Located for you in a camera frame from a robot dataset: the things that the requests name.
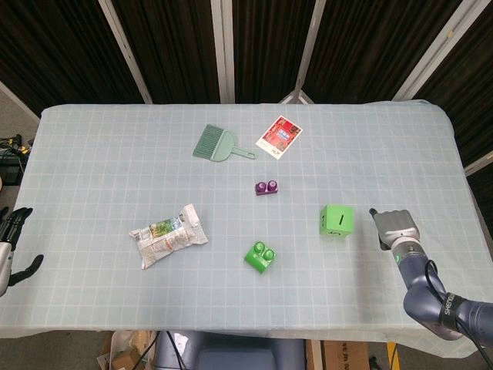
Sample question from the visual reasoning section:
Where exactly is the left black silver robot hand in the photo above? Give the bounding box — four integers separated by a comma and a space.
0, 206, 45, 298

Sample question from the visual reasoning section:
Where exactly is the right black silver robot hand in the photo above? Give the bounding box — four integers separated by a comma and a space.
368, 207, 421, 252

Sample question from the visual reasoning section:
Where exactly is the green numbered cube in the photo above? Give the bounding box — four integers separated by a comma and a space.
318, 203, 354, 237

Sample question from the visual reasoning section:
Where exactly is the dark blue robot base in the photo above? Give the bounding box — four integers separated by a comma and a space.
155, 330, 308, 370

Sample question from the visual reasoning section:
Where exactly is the teal plastic hand brush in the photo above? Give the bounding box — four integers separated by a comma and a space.
191, 123, 257, 164

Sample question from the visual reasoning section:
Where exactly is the purple two-stud toy brick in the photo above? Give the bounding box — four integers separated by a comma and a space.
254, 179, 281, 197

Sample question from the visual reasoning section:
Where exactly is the brown cardboard box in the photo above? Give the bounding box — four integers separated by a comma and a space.
320, 338, 371, 370

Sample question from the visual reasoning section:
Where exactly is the light blue grid tablecloth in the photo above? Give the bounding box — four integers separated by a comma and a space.
0, 99, 487, 359

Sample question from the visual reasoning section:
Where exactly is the green two-stud toy brick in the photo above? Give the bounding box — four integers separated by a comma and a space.
243, 240, 279, 275

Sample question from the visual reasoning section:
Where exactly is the red white packet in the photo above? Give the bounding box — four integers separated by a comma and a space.
254, 115, 305, 157

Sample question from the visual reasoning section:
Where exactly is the open cardboard box with scraps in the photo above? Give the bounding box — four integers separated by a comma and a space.
96, 330, 159, 370

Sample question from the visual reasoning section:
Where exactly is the silver crumpled snack bag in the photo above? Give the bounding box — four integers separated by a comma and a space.
128, 203, 210, 271

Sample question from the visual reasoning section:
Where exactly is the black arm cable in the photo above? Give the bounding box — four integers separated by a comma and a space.
424, 260, 493, 367

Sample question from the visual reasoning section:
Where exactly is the black equipment with cables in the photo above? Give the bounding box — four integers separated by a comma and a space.
0, 133, 33, 188

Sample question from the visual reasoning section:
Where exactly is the white partition frame post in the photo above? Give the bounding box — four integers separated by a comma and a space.
391, 0, 479, 102
210, 0, 236, 104
278, 0, 328, 105
97, 0, 153, 105

